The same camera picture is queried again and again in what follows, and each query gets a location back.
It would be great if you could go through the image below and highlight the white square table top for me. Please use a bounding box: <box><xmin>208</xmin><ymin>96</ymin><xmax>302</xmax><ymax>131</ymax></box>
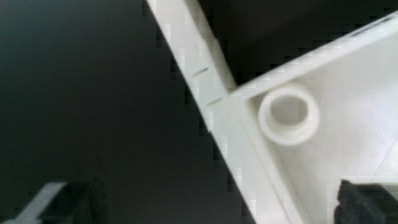
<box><xmin>208</xmin><ymin>11</ymin><xmax>398</xmax><ymax>224</ymax></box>

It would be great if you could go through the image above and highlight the white L-shaped fence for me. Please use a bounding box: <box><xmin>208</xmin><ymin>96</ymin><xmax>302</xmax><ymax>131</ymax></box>
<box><xmin>146</xmin><ymin>0</ymin><xmax>236</xmax><ymax>131</ymax></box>

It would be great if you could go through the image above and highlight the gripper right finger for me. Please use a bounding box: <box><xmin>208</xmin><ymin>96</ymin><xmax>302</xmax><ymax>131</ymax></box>
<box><xmin>334</xmin><ymin>180</ymin><xmax>398</xmax><ymax>224</ymax></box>

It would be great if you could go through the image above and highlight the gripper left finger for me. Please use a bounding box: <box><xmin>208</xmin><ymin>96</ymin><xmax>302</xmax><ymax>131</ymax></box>
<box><xmin>5</xmin><ymin>182</ymin><xmax>107</xmax><ymax>224</ymax></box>

